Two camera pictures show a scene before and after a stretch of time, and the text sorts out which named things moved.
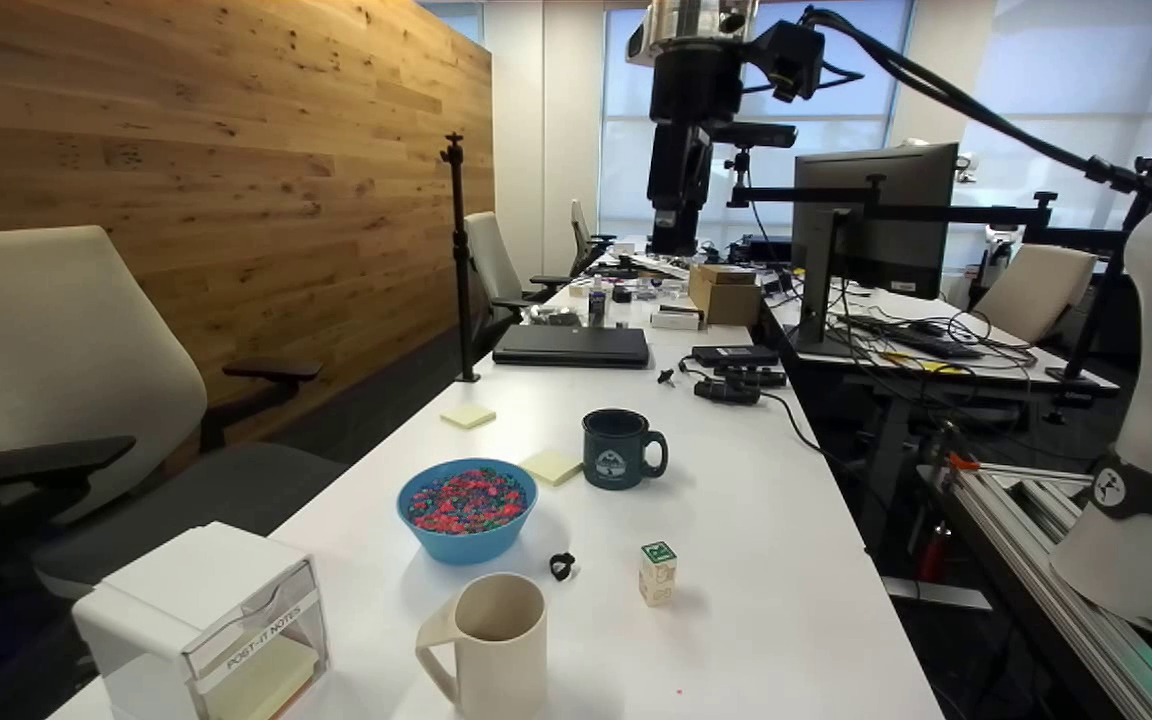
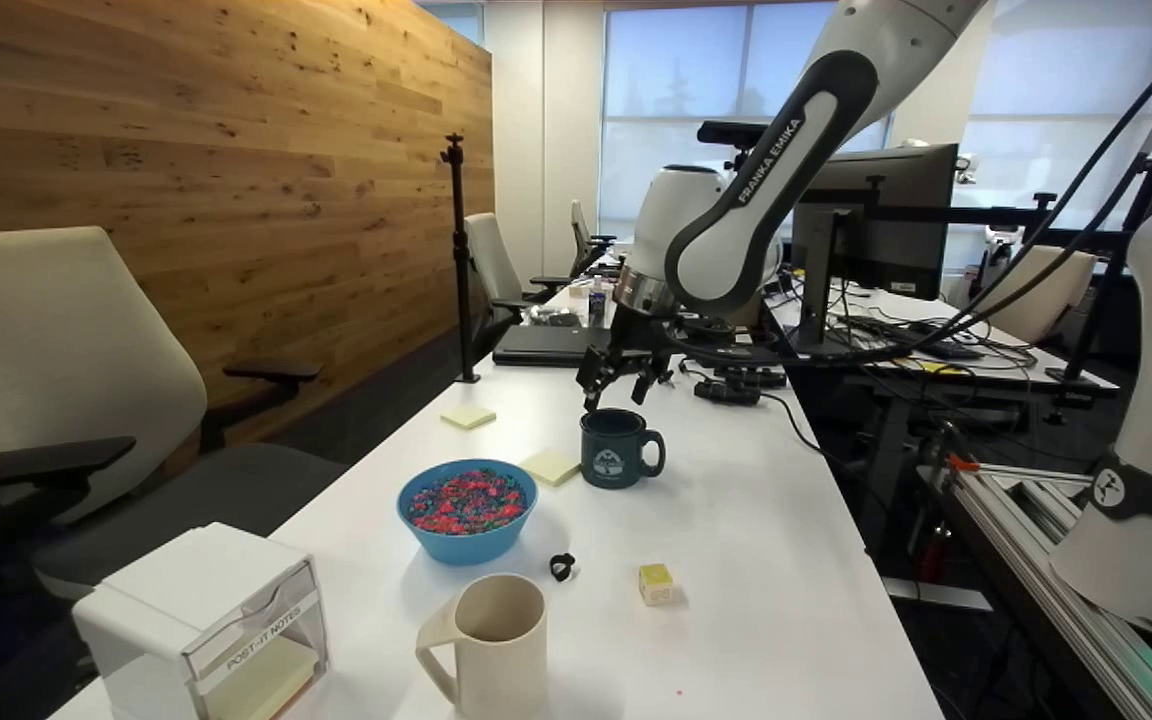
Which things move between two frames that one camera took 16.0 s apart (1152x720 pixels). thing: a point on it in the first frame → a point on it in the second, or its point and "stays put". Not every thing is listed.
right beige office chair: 1036,291 stays put
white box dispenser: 226,628 stays put
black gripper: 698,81 → 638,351
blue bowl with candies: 464,510 stays put
